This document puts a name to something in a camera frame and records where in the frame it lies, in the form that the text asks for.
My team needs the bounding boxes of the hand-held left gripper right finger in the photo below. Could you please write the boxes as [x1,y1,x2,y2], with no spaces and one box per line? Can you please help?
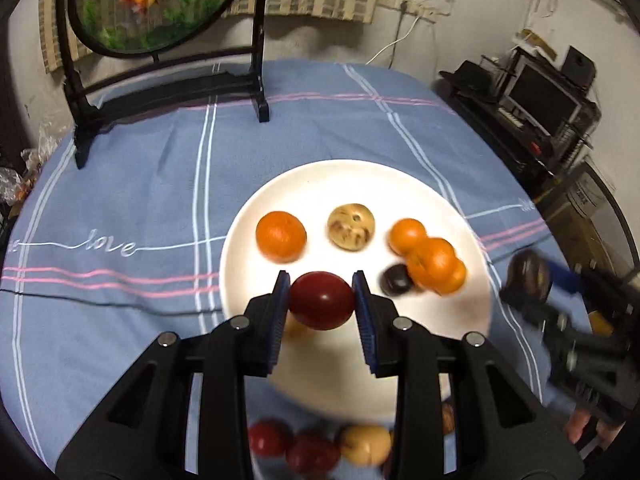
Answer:
[351,270,586,480]

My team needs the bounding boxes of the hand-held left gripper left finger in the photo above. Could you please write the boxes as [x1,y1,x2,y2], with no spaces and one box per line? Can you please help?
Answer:
[55,270,293,480]

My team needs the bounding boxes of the dark purple plum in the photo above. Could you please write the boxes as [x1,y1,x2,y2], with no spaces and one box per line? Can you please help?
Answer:
[379,264,414,296]

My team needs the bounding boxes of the black computer desk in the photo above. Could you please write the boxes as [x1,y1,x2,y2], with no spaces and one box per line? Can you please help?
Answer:
[439,85,602,187]

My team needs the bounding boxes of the black mesh office chair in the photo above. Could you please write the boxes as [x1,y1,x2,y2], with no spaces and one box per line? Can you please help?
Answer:
[539,157,640,283]

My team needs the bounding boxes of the blue plaid tablecloth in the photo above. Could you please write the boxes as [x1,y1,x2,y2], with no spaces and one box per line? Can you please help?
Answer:
[0,59,597,480]

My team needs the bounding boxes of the white wall power strip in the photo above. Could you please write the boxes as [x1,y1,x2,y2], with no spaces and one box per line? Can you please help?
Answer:
[399,2,436,24]

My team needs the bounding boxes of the clear plastic bags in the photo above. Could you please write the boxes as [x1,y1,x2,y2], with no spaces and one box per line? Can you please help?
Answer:
[0,124,67,207]

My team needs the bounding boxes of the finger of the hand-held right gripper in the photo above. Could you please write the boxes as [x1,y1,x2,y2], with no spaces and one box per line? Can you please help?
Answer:
[500,282,593,361]
[542,258,632,303]

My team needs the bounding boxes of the person's right hand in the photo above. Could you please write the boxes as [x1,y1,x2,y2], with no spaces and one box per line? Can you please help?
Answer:
[565,405,627,456]

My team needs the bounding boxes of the small cardboard box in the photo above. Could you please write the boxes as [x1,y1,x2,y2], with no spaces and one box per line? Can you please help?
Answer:
[514,29,559,61]

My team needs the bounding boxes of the black hat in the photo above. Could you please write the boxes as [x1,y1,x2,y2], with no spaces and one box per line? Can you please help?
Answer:
[438,59,496,101]

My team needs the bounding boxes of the small red apple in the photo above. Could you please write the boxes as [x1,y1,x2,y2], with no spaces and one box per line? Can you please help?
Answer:
[285,432,343,476]
[248,420,294,458]

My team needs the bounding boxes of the white power cable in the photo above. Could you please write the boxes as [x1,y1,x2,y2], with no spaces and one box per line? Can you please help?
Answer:
[364,10,424,66]

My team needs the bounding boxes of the orange tangerine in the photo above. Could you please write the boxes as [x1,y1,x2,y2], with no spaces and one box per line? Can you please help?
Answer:
[587,310,616,338]
[406,237,459,291]
[388,218,429,256]
[255,211,307,264]
[430,259,468,296]

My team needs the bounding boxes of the round goldfish table screen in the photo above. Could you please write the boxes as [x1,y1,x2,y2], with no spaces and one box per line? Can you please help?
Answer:
[54,0,271,171]

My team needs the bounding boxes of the large red apple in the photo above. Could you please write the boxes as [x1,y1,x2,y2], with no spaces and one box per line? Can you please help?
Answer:
[289,271,355,332]

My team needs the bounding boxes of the black speaker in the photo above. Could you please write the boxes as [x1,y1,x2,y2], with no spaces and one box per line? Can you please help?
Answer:
[562,45,597,86]

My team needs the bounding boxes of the white round plate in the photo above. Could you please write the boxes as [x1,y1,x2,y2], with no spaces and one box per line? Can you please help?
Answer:
[219,159,495,418]

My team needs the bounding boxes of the beige asian pear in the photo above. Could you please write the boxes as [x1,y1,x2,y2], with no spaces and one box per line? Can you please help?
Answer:
[327,203,376,252]
[339,425,393,467]

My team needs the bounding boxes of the dark brown mangosteen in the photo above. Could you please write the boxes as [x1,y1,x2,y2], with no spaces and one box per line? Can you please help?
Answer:
[440,399,457,436]
[506,251,552,300]

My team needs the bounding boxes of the black computer monitor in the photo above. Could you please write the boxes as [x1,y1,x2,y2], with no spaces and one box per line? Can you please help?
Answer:
[502,54,582,134]

